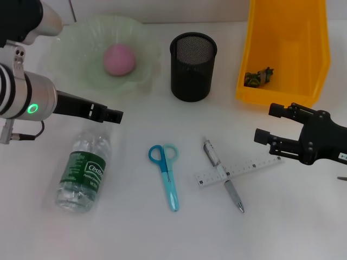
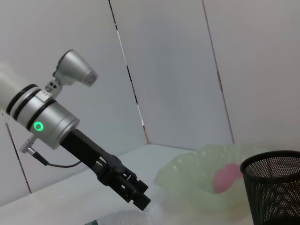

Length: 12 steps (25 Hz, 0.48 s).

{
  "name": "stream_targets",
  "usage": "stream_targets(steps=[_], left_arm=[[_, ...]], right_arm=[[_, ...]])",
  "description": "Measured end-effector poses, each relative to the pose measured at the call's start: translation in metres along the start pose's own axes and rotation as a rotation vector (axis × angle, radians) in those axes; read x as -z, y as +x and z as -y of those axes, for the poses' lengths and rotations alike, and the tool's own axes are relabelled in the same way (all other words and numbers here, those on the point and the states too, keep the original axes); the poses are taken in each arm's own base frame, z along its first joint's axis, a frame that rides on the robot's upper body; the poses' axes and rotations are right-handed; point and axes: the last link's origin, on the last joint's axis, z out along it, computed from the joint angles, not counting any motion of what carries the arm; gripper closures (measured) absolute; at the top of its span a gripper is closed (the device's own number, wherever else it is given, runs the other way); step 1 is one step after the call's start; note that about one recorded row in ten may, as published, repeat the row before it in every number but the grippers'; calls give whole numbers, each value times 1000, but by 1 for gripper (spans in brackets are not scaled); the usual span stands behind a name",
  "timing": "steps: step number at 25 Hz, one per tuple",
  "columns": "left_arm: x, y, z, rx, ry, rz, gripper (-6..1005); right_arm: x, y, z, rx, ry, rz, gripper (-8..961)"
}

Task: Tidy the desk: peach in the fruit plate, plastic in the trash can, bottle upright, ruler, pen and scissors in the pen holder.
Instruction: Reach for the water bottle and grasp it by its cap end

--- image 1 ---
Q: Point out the transparent plastic ruler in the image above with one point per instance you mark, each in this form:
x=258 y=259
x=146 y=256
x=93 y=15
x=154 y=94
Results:
x=244 y=168

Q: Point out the green label water bottle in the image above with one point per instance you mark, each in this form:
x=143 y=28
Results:
x=81 y=168

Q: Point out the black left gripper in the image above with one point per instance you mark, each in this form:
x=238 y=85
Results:
x=78 y=105

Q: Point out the green plastic wrapper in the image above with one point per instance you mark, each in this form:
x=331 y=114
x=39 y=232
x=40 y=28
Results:
x=256 y=78

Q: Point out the yellow plastic bin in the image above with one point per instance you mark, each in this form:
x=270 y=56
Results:
x=287 y=48

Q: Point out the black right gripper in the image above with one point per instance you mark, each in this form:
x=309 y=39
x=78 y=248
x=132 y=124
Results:
x=325 y=140

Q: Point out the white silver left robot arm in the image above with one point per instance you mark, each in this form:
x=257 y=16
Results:
x=29 y=94

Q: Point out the blue scissors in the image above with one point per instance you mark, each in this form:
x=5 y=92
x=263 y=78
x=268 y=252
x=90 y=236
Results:
x=169 y=176

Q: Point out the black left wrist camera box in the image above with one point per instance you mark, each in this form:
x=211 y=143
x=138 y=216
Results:
x=27 y=16

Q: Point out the green glass fruit plate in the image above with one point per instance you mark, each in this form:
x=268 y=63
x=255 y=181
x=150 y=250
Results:
x=81 y=54

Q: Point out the pink peach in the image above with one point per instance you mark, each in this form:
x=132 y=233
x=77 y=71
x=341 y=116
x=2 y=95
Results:
x=119 y=61

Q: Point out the silver ballpoint pen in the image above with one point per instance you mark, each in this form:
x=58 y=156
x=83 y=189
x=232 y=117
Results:
x=214 y=159

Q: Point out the black mesh pen holder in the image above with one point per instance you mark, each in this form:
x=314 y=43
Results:
x=192 y=78

